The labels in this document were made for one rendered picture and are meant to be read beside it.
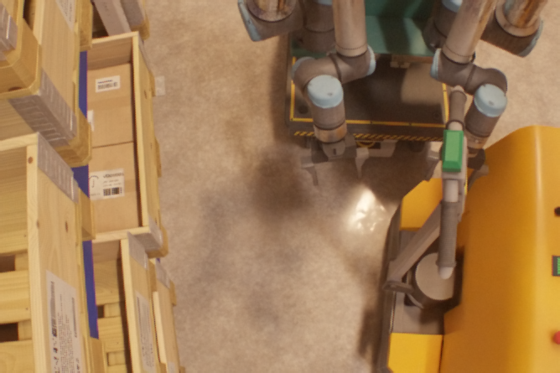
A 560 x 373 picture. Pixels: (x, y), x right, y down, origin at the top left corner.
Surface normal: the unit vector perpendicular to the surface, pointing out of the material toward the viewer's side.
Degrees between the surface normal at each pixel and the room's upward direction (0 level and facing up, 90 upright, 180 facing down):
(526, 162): 45
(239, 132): 0
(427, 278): 0
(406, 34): 0
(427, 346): 22
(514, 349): 68
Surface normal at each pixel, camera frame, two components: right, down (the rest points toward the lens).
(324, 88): -0.13, -0.62
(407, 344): -0.38, -0.37
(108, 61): 0.15, 0.92
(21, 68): 0.81, 0.55
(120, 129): -0.01, -0.36
